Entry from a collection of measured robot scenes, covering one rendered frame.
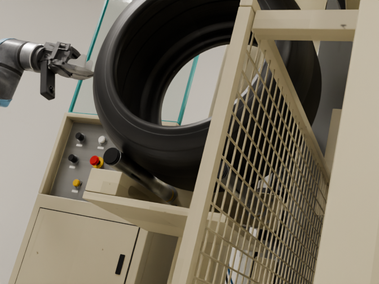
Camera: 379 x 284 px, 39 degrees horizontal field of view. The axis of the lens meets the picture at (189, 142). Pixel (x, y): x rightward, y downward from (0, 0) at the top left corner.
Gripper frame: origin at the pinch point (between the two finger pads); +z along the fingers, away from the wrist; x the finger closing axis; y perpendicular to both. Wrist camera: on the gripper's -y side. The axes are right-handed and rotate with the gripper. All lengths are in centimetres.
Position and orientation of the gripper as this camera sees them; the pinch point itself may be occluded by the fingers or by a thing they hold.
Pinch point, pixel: (89, 75)
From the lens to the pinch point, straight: 157.4
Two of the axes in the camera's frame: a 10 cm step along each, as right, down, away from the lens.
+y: 3.5, -9.1, 2.4
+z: 8.6, 2.2, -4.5
